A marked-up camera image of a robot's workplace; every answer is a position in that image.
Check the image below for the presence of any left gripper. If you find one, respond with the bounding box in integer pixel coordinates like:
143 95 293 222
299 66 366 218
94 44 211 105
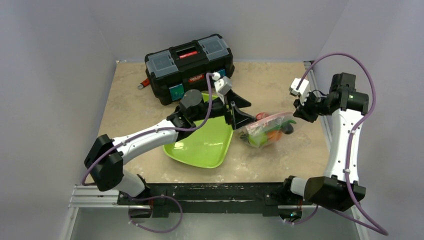
191 89 256 129

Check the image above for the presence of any red fake food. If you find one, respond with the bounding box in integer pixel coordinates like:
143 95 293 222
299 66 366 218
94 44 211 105
256 112 270 120

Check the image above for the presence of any clear zip top bag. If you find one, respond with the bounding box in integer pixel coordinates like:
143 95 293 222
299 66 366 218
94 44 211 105
237 112 298 148

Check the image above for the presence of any green fake apple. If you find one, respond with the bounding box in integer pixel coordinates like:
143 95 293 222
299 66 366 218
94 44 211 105
247 132 269 148

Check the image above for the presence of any green plastic tray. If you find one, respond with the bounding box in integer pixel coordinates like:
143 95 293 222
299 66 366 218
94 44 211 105
163 90 233 169

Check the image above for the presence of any orange fake fruit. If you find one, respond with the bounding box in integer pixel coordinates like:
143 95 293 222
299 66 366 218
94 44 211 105
266 130 283 143

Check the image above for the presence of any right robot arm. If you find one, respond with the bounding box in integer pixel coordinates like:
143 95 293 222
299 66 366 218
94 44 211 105
280 72 369 212

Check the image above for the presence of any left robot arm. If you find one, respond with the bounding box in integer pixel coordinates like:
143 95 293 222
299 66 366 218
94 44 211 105
84 89 257 205

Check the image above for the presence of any black plastic toolbox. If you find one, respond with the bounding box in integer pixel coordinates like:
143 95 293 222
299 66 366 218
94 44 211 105
144 33 235 106

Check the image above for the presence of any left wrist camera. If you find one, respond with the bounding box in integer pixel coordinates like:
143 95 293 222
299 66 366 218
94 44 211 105
212 72 233 97

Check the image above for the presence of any red handled tool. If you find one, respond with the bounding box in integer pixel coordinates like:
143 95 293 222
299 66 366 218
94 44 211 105
137 78 150 90

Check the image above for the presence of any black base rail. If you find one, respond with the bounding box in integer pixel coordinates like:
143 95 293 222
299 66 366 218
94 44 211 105
117 181 314 220

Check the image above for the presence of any aluminium frame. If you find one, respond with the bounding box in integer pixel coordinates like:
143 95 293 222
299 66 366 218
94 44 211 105
70 61 375 226

